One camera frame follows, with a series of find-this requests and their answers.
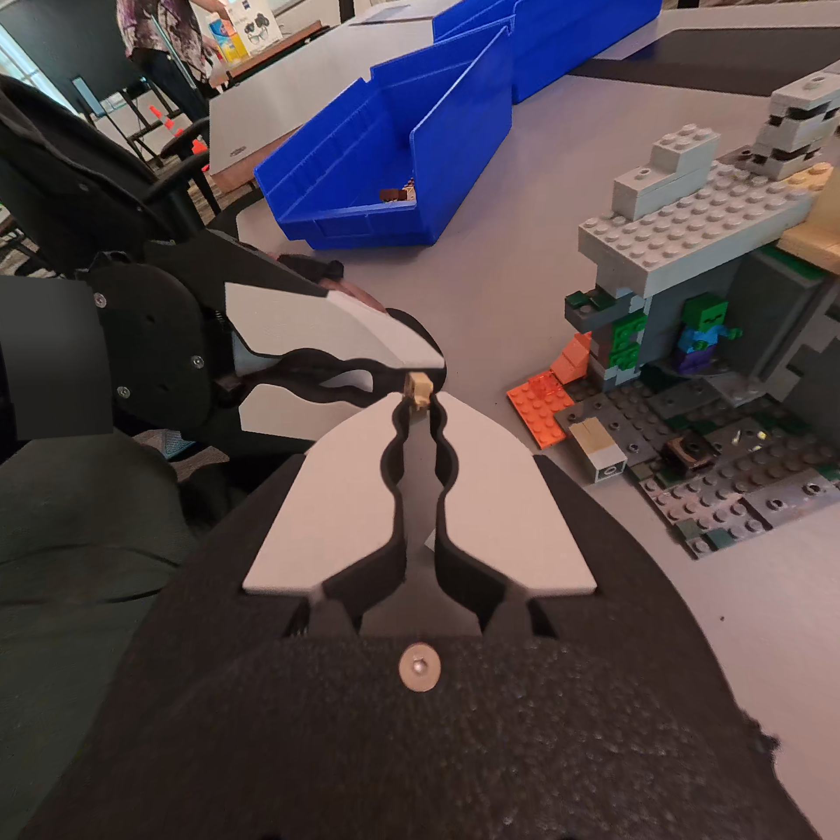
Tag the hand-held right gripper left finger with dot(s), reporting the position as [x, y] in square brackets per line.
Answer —
[321, 525]

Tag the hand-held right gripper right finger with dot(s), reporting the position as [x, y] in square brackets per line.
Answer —
[512, 525]

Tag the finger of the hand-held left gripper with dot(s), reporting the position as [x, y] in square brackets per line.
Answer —
[282, 413]
[341, 328]

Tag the small tan toy brick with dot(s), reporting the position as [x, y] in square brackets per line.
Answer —
[418, 390]

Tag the pile of toy bricks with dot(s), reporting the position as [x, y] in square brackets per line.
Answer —
[397, 193]

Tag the blue plastic bin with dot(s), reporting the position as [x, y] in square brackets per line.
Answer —
[341, 170]
[577, 39]

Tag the toy brick building model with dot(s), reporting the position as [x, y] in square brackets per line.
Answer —
[689, 229]

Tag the grey desk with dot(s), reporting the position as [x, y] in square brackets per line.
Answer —
[512, 262]

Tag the person's left hand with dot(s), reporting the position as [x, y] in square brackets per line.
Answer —
[354, 298]

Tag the grey mesh chair seat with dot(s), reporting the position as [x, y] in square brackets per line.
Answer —
[184, 456]

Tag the tan white toy brick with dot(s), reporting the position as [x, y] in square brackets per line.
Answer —
[597, 449]

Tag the black office chair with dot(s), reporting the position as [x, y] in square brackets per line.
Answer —
[79, 184]

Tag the green zombie toy minifigure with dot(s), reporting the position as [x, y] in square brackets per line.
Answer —
[705, 331]

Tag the black monitor screen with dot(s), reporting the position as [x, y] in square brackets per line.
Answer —
[65, 39]

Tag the white printed carton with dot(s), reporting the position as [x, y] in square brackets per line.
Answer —
[246, 33]

